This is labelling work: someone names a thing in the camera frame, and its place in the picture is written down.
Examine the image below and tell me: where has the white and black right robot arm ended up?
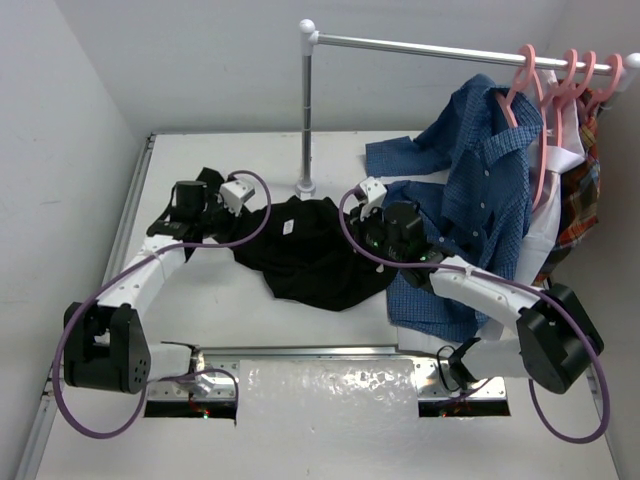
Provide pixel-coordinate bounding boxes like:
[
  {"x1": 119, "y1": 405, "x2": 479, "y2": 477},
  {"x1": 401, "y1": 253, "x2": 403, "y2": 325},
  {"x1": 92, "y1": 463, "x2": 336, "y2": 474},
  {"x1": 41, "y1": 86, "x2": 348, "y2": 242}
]
[{"x1": 339, "y1": 202, "x2": 604, "y2": 394}]

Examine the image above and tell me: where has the black shirt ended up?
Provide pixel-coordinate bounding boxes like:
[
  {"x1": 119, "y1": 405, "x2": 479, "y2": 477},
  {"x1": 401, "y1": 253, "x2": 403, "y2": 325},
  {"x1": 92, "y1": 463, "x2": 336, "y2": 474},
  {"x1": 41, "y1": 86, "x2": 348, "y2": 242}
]
[{"x1": 192, "y1": 166, "x2": 402, "y2": 312}]

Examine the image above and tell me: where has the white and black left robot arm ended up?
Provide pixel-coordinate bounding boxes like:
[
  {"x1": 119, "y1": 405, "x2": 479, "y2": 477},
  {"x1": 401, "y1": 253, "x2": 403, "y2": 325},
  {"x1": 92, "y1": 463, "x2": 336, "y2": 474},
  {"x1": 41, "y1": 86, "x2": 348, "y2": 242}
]
[{"x1": 63, "y1": 177, "x2": 255, "y2": 394}]

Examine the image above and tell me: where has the white front cover board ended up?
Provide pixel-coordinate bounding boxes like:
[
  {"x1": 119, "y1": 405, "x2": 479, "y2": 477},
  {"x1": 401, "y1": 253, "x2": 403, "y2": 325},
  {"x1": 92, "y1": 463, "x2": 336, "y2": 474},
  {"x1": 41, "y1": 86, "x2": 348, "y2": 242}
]
[{"x1": 38, "y1": 360, "x2": 616, "y2": 479}]

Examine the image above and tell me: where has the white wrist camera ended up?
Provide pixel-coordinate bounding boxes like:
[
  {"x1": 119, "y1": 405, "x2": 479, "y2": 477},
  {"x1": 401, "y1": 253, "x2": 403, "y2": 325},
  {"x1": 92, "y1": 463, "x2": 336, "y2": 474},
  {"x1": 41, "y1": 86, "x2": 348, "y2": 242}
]
[
  {"x1": 355, "y1": 177, "x2": 387, "y2": 218},
  {"x1": 219, "y1": 179, "x2": 255, "y2": 217}
]

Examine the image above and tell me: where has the white shirt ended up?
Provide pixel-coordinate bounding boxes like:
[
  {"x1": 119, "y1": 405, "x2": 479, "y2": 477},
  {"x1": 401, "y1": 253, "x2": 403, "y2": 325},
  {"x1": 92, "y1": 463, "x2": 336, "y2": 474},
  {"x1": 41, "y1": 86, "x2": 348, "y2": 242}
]
[{"x1": 397, "y1": 70, "x2": 573, "y2": 354}]

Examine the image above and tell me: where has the pink hanger holding blue shirt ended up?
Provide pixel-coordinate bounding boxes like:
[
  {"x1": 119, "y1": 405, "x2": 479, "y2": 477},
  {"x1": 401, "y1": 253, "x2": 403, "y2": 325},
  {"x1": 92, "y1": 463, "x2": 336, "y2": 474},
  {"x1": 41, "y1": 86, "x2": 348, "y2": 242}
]
[{"x1": 495, "y1": 43, "x2": 539, "y2": 129}]

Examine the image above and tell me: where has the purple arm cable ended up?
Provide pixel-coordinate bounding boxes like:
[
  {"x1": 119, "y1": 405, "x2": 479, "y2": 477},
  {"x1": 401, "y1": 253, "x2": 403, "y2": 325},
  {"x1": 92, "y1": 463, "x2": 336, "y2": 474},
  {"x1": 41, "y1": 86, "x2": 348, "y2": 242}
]
[
  {"x1": 338, "y1": 185, "x2": 611, "y2": 444},
  {"x1": 51, "y1": 169, "x2": 273, "y2": 439}
]

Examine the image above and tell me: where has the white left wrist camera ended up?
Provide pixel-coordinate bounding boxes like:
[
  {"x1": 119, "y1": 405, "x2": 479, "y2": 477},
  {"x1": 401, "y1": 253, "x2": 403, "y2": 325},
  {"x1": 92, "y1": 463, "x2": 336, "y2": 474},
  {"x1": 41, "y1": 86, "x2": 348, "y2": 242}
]
[{"x1": 219, "y1": 179, "x2": 255, "y2": 217}]

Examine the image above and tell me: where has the silver and white clothes rack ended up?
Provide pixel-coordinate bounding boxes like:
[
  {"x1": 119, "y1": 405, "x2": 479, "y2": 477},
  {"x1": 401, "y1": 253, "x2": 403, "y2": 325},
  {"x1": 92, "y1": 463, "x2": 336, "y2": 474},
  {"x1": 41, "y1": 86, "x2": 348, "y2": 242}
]
[{"x1": 295, "y1": 19, "x2": 639, "y2": 196}]

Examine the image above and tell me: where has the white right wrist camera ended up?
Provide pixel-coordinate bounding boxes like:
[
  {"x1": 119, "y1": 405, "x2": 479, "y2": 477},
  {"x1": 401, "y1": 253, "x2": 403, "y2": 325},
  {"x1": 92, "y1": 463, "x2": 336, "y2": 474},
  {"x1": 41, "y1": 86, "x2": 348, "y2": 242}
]
[{"x1": 355, "y1": 177, "x2": 387, "y2": 218}]

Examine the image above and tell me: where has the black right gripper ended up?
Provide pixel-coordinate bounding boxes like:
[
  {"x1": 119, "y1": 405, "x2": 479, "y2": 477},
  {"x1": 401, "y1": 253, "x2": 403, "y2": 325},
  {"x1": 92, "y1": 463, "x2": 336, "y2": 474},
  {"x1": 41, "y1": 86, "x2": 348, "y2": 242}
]
[{"x1": 337, "y1": 199, "x2": 405, "y2": 262}]

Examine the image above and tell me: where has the pink hanger holding white shirt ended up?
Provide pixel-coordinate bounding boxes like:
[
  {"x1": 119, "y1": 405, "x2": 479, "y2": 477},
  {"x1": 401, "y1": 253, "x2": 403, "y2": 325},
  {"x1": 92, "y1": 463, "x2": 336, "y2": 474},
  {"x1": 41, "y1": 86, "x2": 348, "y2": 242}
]
[{"x1": 532, "y1": 49, "x2": 578, "y2": 211}]

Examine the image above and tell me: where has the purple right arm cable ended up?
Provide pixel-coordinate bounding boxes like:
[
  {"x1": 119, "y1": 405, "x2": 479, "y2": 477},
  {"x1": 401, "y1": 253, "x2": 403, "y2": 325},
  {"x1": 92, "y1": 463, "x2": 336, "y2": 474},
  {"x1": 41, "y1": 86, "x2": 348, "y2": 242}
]
[{"x1": 338, "y1": 185, "x2": 611, "y2": 444}]

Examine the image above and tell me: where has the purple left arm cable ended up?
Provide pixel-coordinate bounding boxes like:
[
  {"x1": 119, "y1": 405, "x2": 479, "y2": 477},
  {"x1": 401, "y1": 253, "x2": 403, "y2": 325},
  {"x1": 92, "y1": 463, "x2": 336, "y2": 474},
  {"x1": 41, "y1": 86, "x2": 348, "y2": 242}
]
[{"x1": 51, "y1": 169, "x2": 273, "y2": 439}]

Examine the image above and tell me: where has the blue checkered shirt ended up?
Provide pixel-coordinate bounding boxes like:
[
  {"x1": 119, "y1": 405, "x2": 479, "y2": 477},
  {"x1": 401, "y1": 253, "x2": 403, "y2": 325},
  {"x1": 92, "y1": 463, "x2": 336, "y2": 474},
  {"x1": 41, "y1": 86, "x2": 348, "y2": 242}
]
[{"x1": 364, "y1": 73, "x2": 546, "y2": 343}]

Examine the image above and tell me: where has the red plaid shirt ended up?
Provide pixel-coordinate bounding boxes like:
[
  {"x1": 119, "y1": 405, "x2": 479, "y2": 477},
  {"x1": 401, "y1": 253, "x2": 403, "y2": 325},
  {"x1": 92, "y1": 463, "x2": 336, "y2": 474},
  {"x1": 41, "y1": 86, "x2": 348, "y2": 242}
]
[{"x1": 533, "y1": 88, "x2": 601, "y2": 286}]

